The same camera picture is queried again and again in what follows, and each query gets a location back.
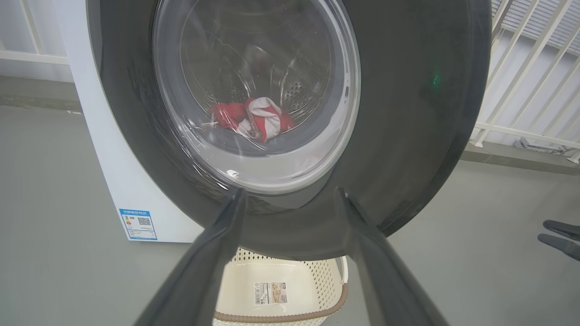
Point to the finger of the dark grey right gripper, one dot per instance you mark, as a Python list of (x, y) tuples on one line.
[(566, 230), (564, 249)]

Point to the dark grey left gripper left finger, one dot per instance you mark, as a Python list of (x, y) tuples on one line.
[(199, 271)]

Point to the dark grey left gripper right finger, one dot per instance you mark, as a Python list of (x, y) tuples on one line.
[(385, 280)]

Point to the dark round washing machine door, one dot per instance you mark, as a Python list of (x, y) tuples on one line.
[(408, 136)]

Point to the red and white basketball jersey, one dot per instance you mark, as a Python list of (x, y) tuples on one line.
[(267, 122)]

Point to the cream perforated laundry basket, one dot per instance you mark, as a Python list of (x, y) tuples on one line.
[(235, 280)]

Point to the barcode label sticker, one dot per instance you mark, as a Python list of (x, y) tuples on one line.
[(270, 293)]

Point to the blue energy label sticker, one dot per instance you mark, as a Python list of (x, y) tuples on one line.
[(138, 224)]

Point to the white metal railing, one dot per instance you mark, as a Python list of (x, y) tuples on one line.
[(31, 57), (521, 131)]

